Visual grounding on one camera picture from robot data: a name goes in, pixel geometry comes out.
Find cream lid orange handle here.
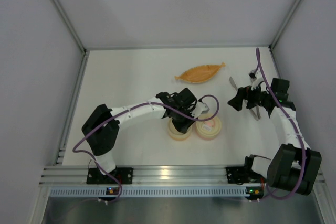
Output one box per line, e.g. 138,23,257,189
168,120,193,131

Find orange lunch bowl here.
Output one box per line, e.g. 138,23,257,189
168,129,192,141

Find steel food tongs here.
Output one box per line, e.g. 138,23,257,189
229,77,261,121

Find cream lid pink handle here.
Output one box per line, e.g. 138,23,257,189
196,116,222,131

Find pink lunch bowl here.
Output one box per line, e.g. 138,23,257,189
196,128,221,141

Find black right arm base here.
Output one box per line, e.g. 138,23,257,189
226,166,261,185

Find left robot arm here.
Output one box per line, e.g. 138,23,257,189
81,88,204,175

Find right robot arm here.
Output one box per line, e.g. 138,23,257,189
228,78,322,195

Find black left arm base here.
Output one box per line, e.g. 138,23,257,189
86,167,133,185

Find woven fish-shaped basket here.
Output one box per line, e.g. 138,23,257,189
174,62,226,84

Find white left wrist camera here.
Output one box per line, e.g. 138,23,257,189
193,101,209,118

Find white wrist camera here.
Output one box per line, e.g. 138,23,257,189
193,101,209,118
249,70,264,90

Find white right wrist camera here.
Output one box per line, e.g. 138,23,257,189
249,70,264,90

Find perforated cable tray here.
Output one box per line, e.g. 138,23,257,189
49,186,264,198

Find aluminium front rail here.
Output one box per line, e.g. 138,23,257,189
39,165,326,185

